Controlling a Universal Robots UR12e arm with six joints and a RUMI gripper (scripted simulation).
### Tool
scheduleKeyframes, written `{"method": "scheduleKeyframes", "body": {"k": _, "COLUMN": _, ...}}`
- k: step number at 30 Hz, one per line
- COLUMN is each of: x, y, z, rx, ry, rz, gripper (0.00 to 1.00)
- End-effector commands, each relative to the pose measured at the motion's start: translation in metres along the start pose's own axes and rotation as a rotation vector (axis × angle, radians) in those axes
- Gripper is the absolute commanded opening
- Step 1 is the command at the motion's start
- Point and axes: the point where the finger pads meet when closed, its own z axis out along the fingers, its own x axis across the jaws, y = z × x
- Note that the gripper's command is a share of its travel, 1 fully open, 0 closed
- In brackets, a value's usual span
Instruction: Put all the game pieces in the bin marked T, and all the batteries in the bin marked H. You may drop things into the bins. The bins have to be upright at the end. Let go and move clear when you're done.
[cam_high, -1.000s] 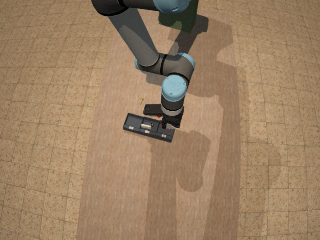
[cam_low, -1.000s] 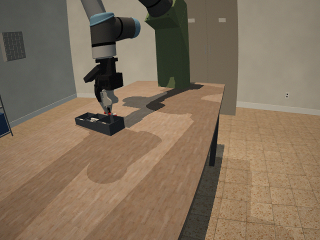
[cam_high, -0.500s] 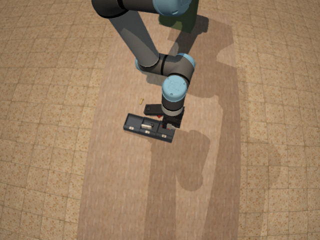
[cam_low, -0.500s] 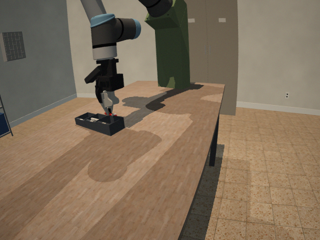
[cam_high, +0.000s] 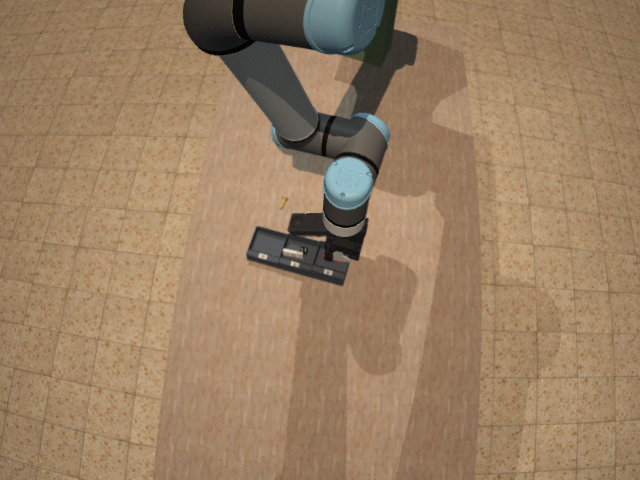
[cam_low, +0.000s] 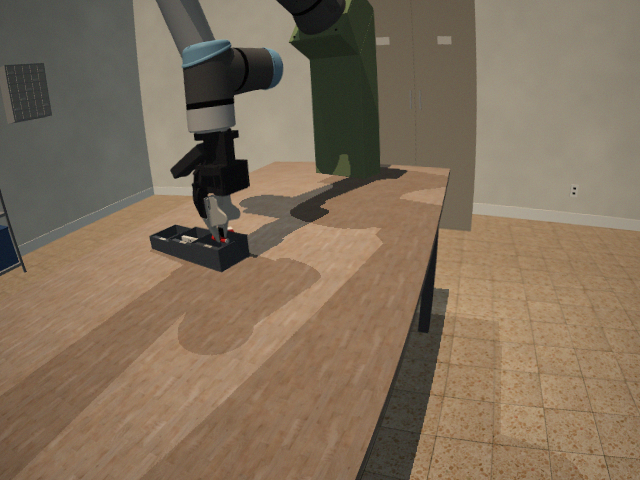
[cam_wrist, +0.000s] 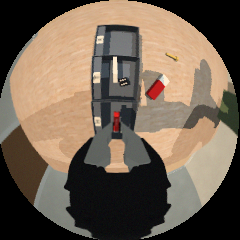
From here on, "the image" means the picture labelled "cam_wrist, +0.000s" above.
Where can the dark grey rack of bins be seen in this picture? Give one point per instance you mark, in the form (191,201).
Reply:
(119,41)

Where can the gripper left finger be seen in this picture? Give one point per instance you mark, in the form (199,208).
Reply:
(94,153)

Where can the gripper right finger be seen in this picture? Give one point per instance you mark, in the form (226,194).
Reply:
(138,152)

